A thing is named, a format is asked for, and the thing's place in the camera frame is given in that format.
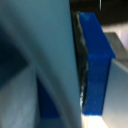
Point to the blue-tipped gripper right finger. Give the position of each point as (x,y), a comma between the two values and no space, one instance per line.
(98,66)

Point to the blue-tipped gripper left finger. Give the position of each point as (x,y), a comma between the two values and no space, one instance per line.
(48,103)

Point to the blue cup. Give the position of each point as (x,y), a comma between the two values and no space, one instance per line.
(50,40)

